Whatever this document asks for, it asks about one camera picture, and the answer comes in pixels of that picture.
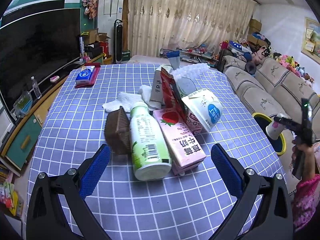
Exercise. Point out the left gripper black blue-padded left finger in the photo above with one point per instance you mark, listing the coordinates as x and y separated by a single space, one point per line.
46 219

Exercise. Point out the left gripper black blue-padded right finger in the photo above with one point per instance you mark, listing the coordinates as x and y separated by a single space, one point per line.
262 209

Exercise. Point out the blue white milk pouch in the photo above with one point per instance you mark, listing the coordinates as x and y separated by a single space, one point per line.
174 58

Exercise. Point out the pink patterned sleeve forearm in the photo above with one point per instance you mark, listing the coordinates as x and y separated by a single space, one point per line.
305 202

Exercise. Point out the yellow rimmed trash bin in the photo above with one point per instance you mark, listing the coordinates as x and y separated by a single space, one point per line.
278 144

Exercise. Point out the person's right hand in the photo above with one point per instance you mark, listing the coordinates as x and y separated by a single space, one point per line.
303 152

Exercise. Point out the beige fabric sofa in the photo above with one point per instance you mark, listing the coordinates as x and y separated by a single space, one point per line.
271 90

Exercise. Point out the blue checkered tablecloth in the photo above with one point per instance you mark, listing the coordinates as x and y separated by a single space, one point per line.
176 207

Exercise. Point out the wooden green tv cabinet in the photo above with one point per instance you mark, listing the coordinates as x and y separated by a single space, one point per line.
18 145

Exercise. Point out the pink strawberry milk carton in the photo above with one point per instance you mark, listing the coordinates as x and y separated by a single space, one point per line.
185 150

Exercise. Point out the cardboard boxes stack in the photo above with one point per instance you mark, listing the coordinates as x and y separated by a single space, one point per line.
255 36

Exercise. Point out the green white plastic bottle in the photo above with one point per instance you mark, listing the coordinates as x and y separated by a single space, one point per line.
149 152

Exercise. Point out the white foam fruit net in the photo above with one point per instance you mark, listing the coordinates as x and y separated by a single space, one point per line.
186 76

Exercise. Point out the clear water bottle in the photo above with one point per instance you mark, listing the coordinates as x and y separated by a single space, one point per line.
36 89

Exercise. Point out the toy clutter shelf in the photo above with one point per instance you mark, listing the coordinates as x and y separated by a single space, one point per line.
192 55

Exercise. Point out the red snack wrapper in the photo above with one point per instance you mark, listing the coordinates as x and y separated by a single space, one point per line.
171 95

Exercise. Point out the white crumpled tissue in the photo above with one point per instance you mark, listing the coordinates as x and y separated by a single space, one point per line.
127 100

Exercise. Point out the blue tissue pack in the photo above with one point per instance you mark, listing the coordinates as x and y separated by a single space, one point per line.
85 75

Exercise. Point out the grey white paper carton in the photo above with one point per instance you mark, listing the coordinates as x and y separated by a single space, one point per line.
156 91

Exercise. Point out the red tray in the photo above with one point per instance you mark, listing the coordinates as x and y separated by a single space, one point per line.
94 76

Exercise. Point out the large black television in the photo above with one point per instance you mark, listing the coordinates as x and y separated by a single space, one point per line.
36 46

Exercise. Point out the beige patterned curtain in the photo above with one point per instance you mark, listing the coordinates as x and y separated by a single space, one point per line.
171 24

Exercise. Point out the black tower fan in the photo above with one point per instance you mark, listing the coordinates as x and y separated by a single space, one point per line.
118 40

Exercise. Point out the hanging flower decoration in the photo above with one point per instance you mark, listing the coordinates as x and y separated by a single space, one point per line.
90 8

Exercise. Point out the white standing air conditioner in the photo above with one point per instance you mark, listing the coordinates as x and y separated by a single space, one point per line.
108 12

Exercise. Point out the framed wall painting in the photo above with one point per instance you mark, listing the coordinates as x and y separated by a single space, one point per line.
311 39

